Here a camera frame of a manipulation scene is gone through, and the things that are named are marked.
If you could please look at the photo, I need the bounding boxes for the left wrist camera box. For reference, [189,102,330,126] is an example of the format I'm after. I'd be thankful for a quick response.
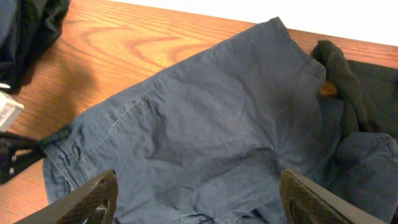
[0,92,24,132]

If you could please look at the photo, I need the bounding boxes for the black t-shirt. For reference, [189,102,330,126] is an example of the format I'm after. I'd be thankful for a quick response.
[311,40,397,139]

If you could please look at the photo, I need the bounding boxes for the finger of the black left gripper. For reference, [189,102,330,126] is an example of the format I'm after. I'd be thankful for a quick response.
[1,131,45,184]

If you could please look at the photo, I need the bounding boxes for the dark navy folded clothes pile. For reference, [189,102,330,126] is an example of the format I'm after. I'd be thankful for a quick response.
[1,0,70,93]

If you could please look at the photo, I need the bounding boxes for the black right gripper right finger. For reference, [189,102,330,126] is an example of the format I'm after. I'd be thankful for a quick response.
[279,169,386,224]

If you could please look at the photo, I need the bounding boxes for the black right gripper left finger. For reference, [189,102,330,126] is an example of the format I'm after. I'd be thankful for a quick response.
[16,170,118,224]

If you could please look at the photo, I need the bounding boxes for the blue denim shorts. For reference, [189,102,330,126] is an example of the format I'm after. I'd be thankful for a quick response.
[41,18,397,223]

